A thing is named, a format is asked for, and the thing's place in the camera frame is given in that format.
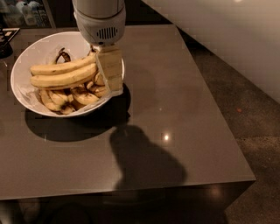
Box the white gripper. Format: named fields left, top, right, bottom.
left=73, top=3, right=126, bottom=93

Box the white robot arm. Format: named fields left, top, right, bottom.
left=141, top=0, right=280, bottom=102

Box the upper long yellow banana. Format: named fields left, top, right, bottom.
left=30, top=51, right=96, bottom=75

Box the long yellow banana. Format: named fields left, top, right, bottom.
left=30, top=51, right=96, bottom=75
left=30, top=64, right=97, bottom=90

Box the small upright banana right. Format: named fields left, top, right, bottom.
left=94, top=73, right=104, bottom=86

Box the small banana right side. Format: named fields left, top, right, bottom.
left=89, top=86, right=108, bottom=98

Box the dark banana stem in bowl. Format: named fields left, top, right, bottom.
left=54, top=48, right=71, bottom=64

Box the small banana centre bottom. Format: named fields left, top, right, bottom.
left=70, top=87, right=99, bottom=105

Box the lower long yellow banana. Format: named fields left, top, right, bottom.
left=30, top=64, right=97, bottom=90

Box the white ceramic bowl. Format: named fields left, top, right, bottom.
left=10, top=31, right=123, bottom=117

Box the small banana bunch bottom left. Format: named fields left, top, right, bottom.
left=39, top=89, right=75, bottom=115

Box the shelf with bottles background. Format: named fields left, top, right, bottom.
left=0, top=0, right=55, bottom=29

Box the black object table left edge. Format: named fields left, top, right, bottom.
left=0, top=28, right=19, bottom=59

